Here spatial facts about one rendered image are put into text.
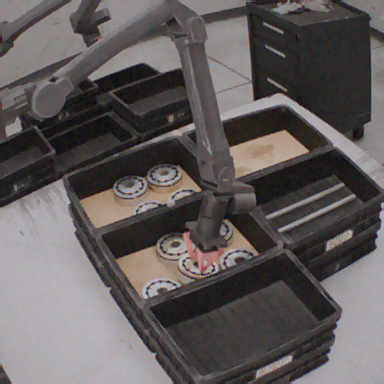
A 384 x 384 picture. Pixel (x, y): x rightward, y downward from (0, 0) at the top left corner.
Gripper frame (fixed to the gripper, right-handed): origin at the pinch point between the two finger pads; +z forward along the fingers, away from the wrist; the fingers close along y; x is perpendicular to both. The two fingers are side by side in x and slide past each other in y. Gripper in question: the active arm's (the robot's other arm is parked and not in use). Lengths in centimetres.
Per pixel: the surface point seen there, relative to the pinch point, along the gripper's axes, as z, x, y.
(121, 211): 6.9, 3.7, 36.4
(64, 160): 45, -18, 141
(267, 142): -11, -48, 44
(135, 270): 9.6, 10.3, 11.7
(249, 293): 3.0, -9.3, -11.9
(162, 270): 7.7, 4.3, 8.2
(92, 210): 9.3, 11.0, 41.5
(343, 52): -30, -151, 119
